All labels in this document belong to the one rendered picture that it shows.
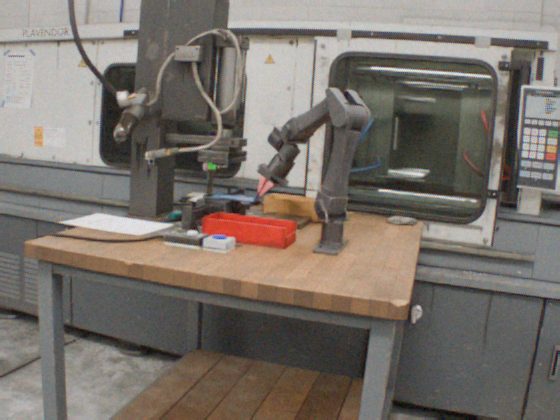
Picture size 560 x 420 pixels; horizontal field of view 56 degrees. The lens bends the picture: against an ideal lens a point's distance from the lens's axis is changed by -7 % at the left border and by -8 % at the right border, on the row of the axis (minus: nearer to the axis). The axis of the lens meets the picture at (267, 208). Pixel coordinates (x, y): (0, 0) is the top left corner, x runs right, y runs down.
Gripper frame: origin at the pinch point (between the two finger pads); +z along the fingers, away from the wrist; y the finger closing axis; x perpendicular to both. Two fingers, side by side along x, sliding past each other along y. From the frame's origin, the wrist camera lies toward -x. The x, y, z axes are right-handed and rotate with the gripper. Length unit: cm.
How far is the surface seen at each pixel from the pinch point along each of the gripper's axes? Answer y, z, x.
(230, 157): 13.0, -5.9, 6.7
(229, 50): 34.2, -32.9, 3.1
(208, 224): 2.9, 9.8, 24.0
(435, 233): -58, -19, -53
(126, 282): 5, 25, 54
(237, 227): -4.5, 5.1, 24.3
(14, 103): 156, 61, -78
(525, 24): -44, -164, -254
